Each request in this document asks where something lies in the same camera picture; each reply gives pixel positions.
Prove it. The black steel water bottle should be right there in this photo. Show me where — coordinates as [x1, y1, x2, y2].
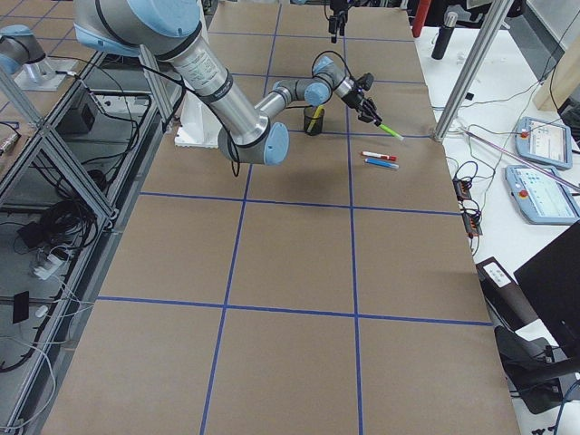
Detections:
[431, 12, 459, 60]

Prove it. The teach pendant tablet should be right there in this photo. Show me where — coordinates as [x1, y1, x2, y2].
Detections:
[505, 165, 579, 225]
[515, 117, 573, 170]

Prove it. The red marker pen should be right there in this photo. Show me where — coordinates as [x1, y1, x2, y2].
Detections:
[360, 151, 398, 162]

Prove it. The far teach pendant tablet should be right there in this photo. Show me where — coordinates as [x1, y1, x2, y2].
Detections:
[515, 117, 573, 170]

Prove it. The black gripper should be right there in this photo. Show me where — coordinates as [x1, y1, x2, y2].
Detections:
[343, 86, 382, 126]
[329, 0, 347, 44]

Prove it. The black phone on shelf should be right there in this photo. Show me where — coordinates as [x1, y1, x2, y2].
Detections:
[12, 291, 30, 324]

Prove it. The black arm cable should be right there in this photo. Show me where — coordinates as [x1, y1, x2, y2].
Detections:
[138, 44, 359, 178]

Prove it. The long metal reacher rod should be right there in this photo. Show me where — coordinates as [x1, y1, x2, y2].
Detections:
[461, 129, 579, 193]

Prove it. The aluminium frame post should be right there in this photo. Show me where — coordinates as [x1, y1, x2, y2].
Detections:
[432, 0, 512, 142]

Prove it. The black monitor screen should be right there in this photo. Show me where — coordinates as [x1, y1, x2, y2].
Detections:
[515, 223, 579, 356]

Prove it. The black box on shelf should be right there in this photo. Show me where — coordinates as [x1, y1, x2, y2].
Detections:
[56, 88, 103, 135]

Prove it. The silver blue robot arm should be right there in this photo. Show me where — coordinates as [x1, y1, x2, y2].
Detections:
[73, 1, 382, 165]

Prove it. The blue marker pen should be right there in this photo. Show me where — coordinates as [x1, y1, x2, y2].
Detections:
[364, 158, 400, 170]

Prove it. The white power strip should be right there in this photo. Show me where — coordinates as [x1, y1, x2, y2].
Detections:
[33, 254, 64, 281]

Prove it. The black mesh pen cup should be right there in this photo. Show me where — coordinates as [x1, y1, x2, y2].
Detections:
[303, 105, 324, 136]

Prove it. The black orange adapter board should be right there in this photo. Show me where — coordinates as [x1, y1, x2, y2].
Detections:
[453, 179, 472, 201]
[461, 212, 482, 238]

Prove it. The green marker pen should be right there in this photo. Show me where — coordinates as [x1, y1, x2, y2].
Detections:
[378, 123, 404, 140]

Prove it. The red cylinder bottle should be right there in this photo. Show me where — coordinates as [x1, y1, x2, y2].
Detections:
[411, 0, 431, 38]

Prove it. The aluminium extrusion side frame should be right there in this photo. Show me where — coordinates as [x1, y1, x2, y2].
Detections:
[1, 53, 181, 434]

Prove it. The yellow marker pen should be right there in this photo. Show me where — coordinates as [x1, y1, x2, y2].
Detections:
[306, 105, 324, 133]

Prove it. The near teach pendant tablet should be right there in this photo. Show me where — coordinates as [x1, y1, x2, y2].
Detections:
[505, 165, 579, 225]

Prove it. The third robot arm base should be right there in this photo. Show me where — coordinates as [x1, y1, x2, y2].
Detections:
[1, 24, 64, 92]

